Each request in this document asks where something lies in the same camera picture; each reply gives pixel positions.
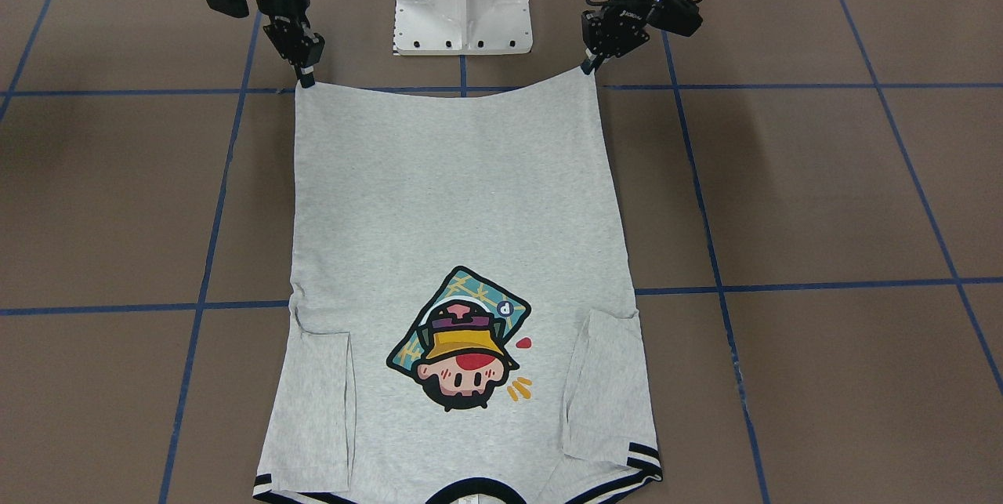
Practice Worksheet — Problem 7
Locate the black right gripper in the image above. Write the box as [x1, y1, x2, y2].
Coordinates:
[205, 0, 325, 89]

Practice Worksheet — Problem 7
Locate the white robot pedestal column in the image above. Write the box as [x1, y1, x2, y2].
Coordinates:
[392, 0, 534, 56]

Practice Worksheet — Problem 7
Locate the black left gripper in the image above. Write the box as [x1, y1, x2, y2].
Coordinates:
[581, 0, 703, 73]

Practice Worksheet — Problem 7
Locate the grey cartoon print t-shirt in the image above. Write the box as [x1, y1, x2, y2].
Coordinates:
[253, 69, 663, 503]

